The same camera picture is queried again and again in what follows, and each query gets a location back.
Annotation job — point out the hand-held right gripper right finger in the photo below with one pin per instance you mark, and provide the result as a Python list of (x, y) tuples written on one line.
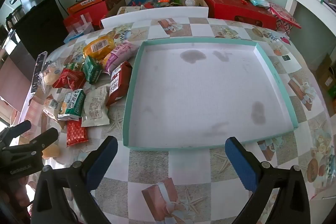
[(241, 166)]

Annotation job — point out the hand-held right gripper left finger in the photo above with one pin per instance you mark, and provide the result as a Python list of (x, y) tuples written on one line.
[(101, 163)]

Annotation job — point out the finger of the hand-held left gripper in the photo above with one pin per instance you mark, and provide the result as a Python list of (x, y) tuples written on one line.
[(18, 129), (43, 138)]

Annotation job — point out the small orange pastry packet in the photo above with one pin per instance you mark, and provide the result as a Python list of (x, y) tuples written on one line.
[(51, 151)]

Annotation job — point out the clear brown pastry packet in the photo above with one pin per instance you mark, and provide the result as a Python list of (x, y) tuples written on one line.
[(53, 107)]

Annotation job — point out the green and white snack packet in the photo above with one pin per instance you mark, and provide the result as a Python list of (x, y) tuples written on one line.
[(74, 103)]

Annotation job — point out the clear-wrapped round bun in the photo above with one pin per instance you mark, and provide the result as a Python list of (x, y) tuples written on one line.
[(50, 74)]

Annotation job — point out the red flower-print snack packet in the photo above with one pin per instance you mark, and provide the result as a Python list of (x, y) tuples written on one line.
[(67, 79)]

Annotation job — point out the white green-edged cartoon packet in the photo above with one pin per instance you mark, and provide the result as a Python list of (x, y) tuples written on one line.
[(73, 66)]

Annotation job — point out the dark red snack packet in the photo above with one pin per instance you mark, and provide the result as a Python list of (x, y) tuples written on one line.
[(119, 85)]

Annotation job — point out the white tray with teal rim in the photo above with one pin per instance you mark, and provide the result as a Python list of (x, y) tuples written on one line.
[(197, 98)]

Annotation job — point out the yellow snack packet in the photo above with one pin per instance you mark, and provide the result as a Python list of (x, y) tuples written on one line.
[(98, 47)]

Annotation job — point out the pink snack packet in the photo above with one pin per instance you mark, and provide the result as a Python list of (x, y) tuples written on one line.
[(119, 53)]

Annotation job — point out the black cabinet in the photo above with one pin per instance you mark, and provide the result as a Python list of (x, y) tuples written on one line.
[(36, 29)]

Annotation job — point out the blue and white box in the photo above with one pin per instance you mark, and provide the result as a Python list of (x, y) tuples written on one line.
[(74, 36)]

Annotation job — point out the steel kettle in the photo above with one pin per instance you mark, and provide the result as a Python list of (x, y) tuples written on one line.
[(15, 15)]

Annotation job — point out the clear plastic box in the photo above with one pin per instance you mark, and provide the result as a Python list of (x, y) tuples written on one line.
[(78, 26)]

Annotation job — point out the red and orange boxes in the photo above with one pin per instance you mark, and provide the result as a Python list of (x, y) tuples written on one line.
[(72, 19)]

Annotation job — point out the brown cardboard boxes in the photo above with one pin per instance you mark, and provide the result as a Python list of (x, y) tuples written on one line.
[(326, 74)]

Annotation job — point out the orange box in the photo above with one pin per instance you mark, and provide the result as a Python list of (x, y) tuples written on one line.
[(89, 2)]

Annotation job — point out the white picture book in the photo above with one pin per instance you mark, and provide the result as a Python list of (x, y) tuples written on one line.
[(128, 9)]

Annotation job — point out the red patterned bag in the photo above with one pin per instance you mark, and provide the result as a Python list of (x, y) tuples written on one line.
[(284, 16)]

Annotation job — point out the red gift box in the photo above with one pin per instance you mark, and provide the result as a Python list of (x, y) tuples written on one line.
[(236, 8)]

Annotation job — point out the blue face mask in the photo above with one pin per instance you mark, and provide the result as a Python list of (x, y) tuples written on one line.
[(260, 1)]

